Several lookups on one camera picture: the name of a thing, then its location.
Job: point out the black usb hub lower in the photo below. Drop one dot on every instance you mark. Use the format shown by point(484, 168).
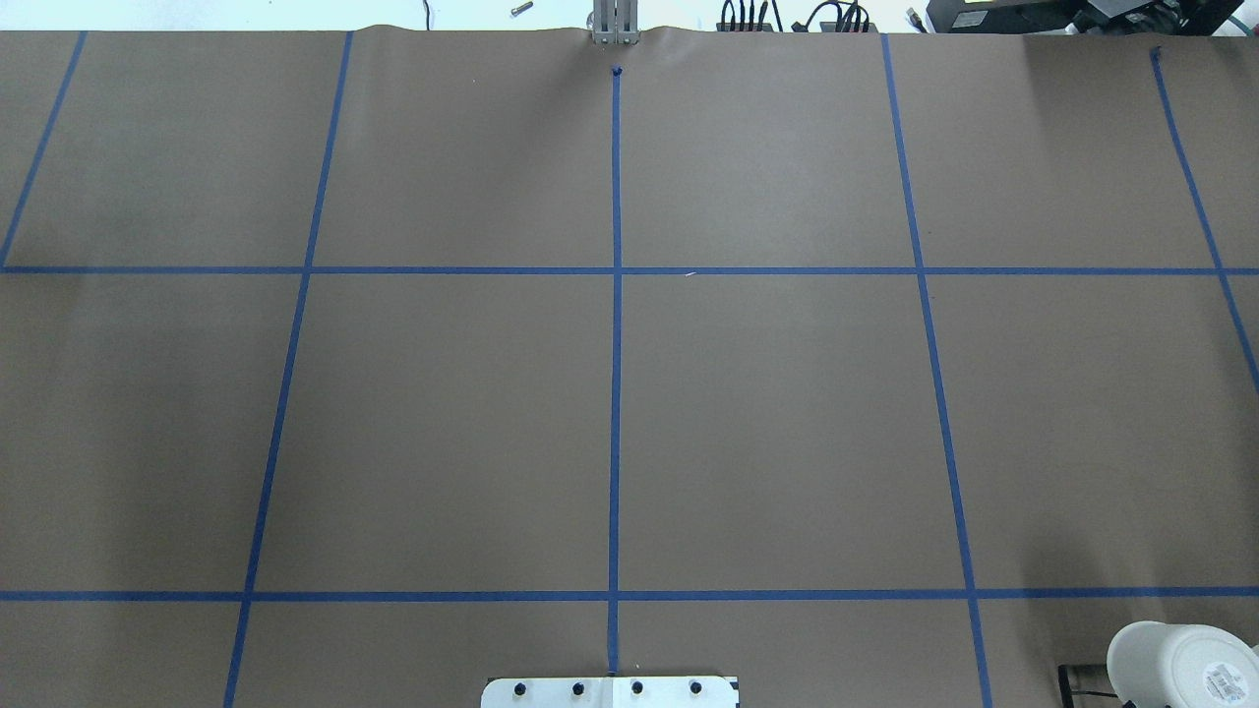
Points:
point(851, 17)

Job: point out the black laptop monitor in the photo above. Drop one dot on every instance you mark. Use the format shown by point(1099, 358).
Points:
point(1177, 18)

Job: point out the black usb hub upper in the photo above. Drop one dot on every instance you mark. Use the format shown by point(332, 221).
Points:
point(749, 16)

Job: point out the black usb hub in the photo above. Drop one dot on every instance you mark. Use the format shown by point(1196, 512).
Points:
point(851, 17)
point(749, 16)

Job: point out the aluminium frame post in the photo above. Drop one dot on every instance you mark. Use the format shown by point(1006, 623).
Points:
point(614, 22)

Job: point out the black wire cup rack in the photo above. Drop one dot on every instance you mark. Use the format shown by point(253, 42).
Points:
point(1085, 685)

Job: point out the white cup on rack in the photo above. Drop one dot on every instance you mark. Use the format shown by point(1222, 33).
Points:
point(1156, 664)

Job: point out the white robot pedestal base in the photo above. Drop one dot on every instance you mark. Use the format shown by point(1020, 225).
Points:
point(609, 691)

